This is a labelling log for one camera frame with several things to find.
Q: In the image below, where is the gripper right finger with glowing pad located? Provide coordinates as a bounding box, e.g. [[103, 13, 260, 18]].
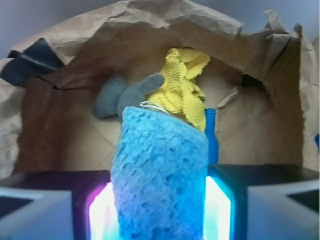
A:
[[204, 164, 320, 240]]

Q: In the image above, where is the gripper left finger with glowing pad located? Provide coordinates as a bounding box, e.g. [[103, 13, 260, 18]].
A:
[[0, 170, 120, 240]]

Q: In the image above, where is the blue plastic bottle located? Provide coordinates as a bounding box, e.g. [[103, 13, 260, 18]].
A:
[[205, 108, 219, 164]]

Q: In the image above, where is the blue sponge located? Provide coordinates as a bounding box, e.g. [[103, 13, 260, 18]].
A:
[[111, 107, 209, 240]]

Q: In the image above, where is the grey plush toy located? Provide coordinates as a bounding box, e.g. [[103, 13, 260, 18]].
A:
[[91, 73, 165, 121]]

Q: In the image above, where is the yellow cloth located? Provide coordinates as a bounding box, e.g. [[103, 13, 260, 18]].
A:
[[146, 48, 211, 132]]

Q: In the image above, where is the brown paper bag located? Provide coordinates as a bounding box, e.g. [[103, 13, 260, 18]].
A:
[[0, 0, 319, 178]]

